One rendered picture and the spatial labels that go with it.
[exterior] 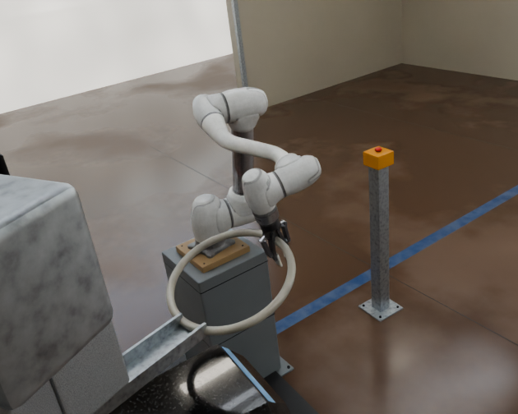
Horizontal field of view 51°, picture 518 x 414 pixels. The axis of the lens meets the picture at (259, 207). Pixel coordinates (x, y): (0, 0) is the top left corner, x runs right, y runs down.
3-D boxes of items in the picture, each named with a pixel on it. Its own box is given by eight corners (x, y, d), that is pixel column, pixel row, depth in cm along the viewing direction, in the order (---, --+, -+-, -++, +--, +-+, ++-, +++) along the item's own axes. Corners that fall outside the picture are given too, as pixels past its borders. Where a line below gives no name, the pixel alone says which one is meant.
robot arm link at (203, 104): (198, 112, 216) (230, 104, 220) (184, 89, 228) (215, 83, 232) (201, 139, 225) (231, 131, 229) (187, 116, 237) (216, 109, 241)
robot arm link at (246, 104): (221, 214, 284) (259, 203, 290) (233, 235, 273) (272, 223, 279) (213, 85, 231) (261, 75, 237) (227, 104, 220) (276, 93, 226)
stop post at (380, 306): (403, 308, 344) (404, 149, 294) (380, 322, 335) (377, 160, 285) (381, 294, 359) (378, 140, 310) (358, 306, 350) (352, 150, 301)
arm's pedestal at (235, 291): (175, 365, 322) (147, 251, 285) (245, 327, 346) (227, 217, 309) (219, 416, 284) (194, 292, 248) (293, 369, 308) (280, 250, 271)
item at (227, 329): (247, 357, 171) (245, 351, 169) (141, 311, 199) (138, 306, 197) (321, 249, 197) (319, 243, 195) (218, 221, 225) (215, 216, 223)
